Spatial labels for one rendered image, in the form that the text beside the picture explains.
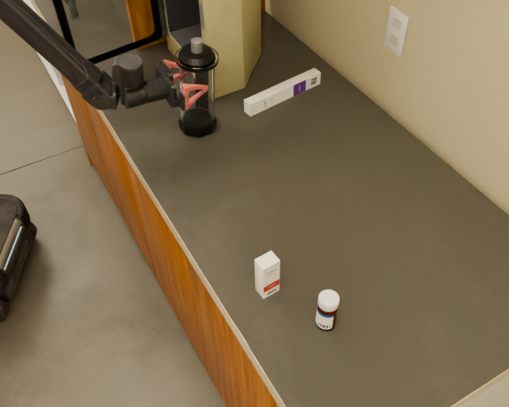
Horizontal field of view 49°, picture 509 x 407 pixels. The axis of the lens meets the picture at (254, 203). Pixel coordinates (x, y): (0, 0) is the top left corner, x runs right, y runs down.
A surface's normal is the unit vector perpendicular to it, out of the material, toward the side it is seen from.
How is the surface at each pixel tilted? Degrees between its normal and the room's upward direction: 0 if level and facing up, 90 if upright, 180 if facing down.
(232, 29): 90
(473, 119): 90
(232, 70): 90
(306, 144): 0
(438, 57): 90
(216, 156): 0
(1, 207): 0
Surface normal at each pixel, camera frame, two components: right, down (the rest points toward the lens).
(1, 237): -0.02, -0.68
